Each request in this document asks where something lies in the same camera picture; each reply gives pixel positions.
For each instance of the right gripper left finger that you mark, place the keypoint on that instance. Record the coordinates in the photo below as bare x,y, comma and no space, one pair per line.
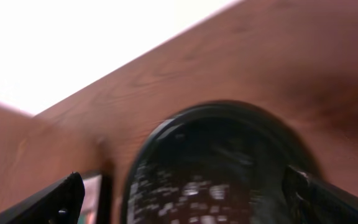
58,203

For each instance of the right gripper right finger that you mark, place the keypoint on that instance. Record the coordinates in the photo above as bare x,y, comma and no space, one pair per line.
314,201

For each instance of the black rectangular soapy water tray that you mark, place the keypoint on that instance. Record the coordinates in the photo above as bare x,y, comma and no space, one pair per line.
97,202

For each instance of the round black serving tray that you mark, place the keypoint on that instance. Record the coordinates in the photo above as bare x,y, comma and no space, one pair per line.
217,162

